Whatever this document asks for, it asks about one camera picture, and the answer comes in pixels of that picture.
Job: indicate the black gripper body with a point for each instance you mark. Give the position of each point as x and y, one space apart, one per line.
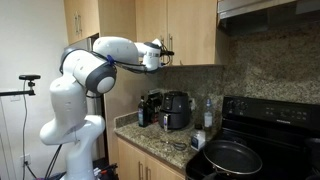
165 55

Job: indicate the black air fryer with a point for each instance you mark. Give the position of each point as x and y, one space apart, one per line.
175 112

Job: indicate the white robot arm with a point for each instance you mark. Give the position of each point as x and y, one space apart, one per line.
91 71

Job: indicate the wooden cabinet above fridge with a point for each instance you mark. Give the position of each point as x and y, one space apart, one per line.
82 19

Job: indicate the lower wooden counter cabinet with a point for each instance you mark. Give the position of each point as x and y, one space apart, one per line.
137 164

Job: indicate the black red coffee bag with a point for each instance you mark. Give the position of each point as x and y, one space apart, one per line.
154 102

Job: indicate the dark green wine bottle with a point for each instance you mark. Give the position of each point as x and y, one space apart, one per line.
142 113

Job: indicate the stainless range hood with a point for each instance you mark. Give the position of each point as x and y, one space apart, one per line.
240 17

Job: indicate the clear glass bottle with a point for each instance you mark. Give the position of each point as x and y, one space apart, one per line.
208 114

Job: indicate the steel kitchen scissors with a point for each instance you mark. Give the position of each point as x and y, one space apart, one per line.
176 145

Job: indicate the near black frying pan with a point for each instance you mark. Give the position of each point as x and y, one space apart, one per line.
232 160

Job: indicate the black electric stove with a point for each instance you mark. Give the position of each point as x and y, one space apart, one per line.
284 134

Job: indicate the black camera on stand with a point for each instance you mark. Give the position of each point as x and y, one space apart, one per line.
31 84

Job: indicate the white wall outlet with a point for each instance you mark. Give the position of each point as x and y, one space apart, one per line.
25 160

